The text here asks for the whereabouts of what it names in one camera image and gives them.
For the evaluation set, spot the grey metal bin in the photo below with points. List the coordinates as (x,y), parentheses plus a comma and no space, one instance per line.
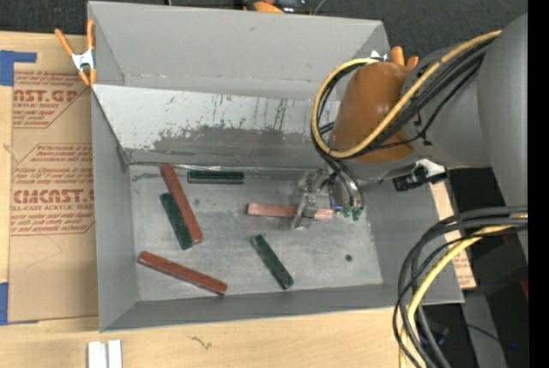
(240,130)

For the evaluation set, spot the black cylinder on white bracket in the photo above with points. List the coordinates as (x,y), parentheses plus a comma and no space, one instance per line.
(412,179)

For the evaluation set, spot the dark green flat block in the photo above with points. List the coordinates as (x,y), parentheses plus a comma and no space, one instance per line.
(176,222)
(215,177)
(272,262)

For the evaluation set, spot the red-brown block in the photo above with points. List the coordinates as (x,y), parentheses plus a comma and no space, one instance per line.
(182,205)
(182,273)
(268,210)

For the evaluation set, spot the brown cardboard board red print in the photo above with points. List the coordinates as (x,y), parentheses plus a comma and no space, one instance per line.
(51,246)

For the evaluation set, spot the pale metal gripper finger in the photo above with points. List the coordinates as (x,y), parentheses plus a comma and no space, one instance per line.
(303,221)
(305,194)

